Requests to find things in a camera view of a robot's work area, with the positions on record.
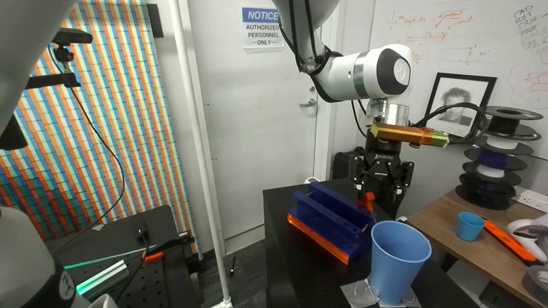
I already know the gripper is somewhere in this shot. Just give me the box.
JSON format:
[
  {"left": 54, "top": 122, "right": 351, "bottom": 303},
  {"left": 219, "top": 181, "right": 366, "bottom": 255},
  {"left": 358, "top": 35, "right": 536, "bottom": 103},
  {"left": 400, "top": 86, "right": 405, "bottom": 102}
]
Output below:
[{"left": 352, "top": 138, "right": 415, "bottom": 194}]

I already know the small orange object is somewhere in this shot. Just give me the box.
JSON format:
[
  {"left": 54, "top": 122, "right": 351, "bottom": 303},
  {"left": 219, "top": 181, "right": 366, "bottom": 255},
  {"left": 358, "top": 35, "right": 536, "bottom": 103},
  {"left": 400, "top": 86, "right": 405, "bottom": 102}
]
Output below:
[{"left": 358, "top": 192, "right": 376, "bottom": 211}]

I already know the large blue cup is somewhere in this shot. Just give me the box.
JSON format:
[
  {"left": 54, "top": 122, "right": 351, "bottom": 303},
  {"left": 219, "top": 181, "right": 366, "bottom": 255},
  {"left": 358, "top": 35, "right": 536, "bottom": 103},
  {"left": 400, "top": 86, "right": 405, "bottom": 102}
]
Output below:
[{"left": 370, "top": 220, "right": 432, "bottom": 305}]

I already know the small blue cup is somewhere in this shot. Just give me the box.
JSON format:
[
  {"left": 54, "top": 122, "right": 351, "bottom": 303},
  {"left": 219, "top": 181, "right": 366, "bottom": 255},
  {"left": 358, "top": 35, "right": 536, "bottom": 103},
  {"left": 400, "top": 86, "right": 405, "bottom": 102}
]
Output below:
[{"left": 455, "top": 212, "right": 486, "bottom": 242}]

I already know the black box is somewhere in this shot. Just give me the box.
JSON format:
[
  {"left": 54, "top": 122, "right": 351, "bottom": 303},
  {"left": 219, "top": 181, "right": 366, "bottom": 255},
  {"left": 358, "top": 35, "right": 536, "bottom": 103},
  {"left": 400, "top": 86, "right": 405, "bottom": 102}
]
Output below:
[{"left": 331, "top": 147, "right": 412, "bottom": 216}]

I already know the blue block with orange base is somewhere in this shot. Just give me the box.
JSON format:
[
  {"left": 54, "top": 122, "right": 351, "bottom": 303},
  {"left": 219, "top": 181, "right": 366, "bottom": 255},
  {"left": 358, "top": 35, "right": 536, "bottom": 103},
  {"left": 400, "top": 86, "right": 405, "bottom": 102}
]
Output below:
[{"left": 287, "top": 181, "right": 378, "bottom": 266}]

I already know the wooden table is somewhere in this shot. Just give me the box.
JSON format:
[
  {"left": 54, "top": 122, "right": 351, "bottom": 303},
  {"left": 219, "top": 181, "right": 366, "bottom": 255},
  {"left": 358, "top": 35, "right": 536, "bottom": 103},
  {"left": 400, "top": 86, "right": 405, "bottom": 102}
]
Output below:
[{"left": 406, "top": 188, "right": 548, "bottom": 308}]

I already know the framed portrait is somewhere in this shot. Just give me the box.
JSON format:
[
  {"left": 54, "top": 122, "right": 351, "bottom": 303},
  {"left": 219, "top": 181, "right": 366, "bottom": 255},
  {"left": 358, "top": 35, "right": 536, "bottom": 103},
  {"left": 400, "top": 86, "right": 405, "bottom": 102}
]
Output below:
[{"left": 423, "top": 72, "right": 498, "bottom": 139}]

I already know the stack of filament spools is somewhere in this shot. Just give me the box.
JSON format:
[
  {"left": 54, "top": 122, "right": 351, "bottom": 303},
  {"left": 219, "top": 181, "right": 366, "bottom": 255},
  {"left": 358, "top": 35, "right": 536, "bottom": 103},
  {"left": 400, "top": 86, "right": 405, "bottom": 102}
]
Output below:
[{"left": 454, "top": 105, "right": 544, "bottom": 211}]

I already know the white door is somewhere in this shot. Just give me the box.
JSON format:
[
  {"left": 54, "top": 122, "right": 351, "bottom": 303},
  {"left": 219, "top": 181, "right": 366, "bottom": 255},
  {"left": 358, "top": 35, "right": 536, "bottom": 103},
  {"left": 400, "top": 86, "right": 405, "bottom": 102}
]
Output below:
[{"left": 188, "top": 0, "right": 328, "bottom": 254}]

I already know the flat orange bar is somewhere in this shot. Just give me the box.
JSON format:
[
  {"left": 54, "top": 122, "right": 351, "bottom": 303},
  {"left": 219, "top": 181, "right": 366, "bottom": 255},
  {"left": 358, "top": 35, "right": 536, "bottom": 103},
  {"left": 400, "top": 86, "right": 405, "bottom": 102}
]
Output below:
[{"left": 483, "top": 219, "right": 537, "bottom": 263}]

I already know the white power strip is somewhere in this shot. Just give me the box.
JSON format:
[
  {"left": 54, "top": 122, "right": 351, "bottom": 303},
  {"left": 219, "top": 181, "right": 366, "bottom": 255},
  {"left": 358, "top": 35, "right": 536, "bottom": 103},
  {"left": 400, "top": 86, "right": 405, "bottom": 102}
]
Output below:
[{"left": 511, "top": 186, "right": 548, "bottom": 213}]

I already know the white hand controller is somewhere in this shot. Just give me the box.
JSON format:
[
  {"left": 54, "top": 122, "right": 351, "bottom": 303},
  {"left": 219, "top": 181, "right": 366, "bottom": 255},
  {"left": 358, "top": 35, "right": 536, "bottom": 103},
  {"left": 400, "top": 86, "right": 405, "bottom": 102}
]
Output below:
[{"left": 507, "top": 213, "right": 548, "bottom": 264}]

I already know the whiteboard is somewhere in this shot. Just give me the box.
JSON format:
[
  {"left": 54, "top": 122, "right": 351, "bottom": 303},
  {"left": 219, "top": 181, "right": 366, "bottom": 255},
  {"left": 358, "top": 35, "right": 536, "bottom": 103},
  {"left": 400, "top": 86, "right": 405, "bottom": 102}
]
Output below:
[{"left": 368, "top": 0, "right": 548, "bottom": 113}]

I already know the white pole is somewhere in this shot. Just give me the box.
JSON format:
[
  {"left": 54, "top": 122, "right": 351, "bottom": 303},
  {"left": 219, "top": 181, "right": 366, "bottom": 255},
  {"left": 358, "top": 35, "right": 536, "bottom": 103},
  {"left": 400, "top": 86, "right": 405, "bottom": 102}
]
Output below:
[{"left": 168, "top": 0, "right": 234, "bottom": 308}]

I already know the grey tape roll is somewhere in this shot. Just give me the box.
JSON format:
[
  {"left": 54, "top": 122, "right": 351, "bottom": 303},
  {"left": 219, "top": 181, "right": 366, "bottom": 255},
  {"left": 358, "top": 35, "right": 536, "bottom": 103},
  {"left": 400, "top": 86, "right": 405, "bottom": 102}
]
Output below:
[{"left": 521, "top": 265, "right": 548, "bottom": 305}]

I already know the notice sign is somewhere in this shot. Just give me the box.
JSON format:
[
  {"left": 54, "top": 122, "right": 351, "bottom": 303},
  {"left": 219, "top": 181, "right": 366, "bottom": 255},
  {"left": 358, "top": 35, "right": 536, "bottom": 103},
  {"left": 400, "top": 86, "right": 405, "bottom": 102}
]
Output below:
[{"left": 241, "top": 6, "right": 286, "bottom": 53}]

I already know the black clamp with orange tip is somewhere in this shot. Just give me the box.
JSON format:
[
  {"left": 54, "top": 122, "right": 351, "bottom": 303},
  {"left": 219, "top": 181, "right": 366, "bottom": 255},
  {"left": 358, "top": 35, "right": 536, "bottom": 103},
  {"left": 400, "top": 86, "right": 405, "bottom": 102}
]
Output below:
[{"left": 136, "top": 228, "right": 196, "bottom": 263}]

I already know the colourful striped panel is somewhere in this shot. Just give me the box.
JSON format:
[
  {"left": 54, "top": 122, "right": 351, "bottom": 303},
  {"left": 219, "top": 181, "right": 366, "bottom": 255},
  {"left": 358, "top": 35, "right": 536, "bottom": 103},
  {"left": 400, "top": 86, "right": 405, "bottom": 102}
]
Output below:
[{"left": 0, "top": 0, "right": 203, "bottom": 260}]

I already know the aluminium bar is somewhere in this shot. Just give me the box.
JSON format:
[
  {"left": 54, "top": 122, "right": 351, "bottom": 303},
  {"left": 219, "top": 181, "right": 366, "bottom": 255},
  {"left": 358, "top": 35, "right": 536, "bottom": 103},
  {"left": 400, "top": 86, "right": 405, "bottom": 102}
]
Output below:
[{"left": 75, "top": 258, "right": 131, "bottom": 297}]

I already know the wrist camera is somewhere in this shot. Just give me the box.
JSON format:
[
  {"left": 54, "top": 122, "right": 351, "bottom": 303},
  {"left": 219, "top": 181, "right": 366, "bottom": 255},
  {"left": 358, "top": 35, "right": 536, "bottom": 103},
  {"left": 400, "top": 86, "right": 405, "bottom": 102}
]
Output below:
[{"left": 370, "top": 123, "right": 450, "bottom": 148}]

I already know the black cable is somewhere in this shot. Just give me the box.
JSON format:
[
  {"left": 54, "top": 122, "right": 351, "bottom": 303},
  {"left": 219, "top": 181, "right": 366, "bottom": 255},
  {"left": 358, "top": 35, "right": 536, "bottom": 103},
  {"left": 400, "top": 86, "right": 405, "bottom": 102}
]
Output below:
[{"left": 46, "top": 46, "right": 126, "bottom": 254}]

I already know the camera on mount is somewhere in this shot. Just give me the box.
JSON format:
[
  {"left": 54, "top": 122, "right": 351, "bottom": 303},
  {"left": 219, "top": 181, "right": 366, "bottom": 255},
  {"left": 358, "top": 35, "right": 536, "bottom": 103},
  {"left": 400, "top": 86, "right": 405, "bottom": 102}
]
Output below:
[{"left": 25, "top": 27, "right": 94, "bottom": 91}]

